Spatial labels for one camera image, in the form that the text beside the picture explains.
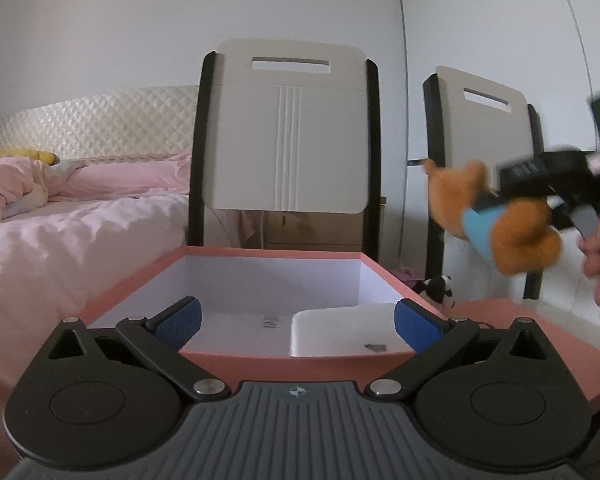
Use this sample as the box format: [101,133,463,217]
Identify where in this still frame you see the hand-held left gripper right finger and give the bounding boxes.
[367,298,548,402]

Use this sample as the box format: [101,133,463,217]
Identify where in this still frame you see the black and white plush toy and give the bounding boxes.
[412,274,454,311]

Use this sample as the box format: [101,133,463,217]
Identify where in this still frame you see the pink bed blanket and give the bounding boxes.
[0,151,192,480]

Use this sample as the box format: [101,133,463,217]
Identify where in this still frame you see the brown teddy bear blue shirt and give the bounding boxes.
[422,157,562,277]

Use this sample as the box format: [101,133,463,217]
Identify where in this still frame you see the yellow plush toy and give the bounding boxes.
[0,147,61,166]

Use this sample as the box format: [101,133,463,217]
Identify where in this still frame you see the pink cardboard box white inside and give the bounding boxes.
[77,245,449,387]

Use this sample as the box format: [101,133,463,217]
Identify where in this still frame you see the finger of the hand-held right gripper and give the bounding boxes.
[472,187,513,212]

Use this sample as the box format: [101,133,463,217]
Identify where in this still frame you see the white quilted headboard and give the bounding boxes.
[0,85,201,162]

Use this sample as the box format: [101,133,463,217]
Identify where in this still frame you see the white chair black frame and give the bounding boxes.
[422,65,546,302]
[187,37,382,261]

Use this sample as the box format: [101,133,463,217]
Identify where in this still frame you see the small pink floor item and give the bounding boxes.
[392,264,425,282]

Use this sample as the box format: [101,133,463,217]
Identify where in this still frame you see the grey wall cable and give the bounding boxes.
[396,0,411,268]

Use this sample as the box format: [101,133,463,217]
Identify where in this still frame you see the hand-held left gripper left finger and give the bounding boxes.
[47,296,232,404]

